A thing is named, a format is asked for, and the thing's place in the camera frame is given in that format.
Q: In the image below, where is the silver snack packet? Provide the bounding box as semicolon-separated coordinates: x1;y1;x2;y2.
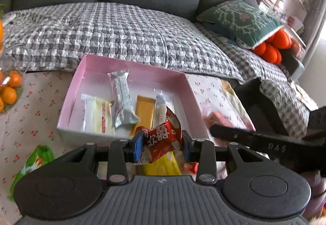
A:
107;70;140;128

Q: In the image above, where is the gold snack packet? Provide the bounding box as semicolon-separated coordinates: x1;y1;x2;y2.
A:
130;95;156;136

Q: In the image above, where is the green patterned cushion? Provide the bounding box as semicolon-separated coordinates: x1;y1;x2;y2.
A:
196;0;284;48

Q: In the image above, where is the person's right forearm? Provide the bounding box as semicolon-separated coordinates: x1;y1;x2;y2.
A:
302;171;326;222

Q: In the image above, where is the yellow snack packet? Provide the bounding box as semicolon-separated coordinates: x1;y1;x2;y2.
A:
136;152;182;177

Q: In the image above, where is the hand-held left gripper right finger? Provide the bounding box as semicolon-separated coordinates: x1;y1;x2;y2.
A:
182;130;270;185

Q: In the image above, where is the pink candy packet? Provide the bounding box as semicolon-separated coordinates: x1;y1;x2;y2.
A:
203;111;231;130

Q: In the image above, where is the glass jar of small oranges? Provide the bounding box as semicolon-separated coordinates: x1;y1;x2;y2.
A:
0;45;30;115

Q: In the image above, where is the pink cardboard box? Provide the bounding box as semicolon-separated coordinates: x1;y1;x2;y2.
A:
56;54;210;149

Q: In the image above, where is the orange plush toy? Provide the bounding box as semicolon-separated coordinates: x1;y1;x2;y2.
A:
251;29;293;64

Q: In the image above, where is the red white snack packet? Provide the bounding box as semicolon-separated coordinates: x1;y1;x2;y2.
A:
134;106;183;164

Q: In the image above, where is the cream white snack packet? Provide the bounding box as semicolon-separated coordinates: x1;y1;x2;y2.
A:
81;95;115;135

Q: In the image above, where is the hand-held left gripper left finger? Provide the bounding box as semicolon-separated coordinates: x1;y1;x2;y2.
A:
55;130;144;185

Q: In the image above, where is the long clear rice snack packet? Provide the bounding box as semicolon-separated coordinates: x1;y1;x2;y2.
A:
153;90;176;129

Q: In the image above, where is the green snack packet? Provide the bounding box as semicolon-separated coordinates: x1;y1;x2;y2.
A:
9;145;55;201

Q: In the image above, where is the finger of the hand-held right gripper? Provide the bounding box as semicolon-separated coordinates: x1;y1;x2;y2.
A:
209;124;309;164

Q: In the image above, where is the orange cookie packet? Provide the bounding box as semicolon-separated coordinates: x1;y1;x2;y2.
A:
183;162;199;174

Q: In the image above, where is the cherry print tablecloth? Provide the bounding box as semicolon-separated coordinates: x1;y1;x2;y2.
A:
0;70;256;218

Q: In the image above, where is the grey checked blanket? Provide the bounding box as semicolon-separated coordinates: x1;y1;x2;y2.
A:
2;2;319;139

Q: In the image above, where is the floral cloth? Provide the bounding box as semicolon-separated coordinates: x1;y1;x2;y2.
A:
216;79;256;132

